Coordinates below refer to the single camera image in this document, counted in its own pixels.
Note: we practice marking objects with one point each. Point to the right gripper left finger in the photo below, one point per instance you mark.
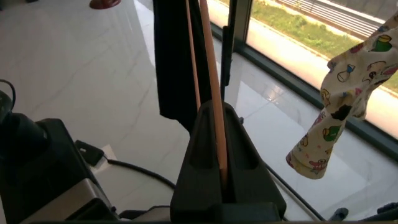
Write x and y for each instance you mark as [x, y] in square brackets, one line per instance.
[196, 186]

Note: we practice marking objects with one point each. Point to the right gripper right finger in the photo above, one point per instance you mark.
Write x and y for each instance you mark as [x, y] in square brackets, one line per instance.
[252, 193]

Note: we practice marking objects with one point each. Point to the pink clothes hanger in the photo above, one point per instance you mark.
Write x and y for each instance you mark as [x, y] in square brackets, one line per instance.
[214, 93]

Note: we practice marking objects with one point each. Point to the black garment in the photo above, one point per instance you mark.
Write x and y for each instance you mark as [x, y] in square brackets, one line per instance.
[174, 62]

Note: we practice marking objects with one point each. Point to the cream printed garment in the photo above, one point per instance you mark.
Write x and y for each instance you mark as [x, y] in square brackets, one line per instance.
[342, 93]

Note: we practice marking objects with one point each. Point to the window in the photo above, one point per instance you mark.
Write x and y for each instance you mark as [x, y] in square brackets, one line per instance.
[280, 72]

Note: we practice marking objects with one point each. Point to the dark red round object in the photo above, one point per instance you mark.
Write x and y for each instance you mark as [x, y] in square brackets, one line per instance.
[104, 3]

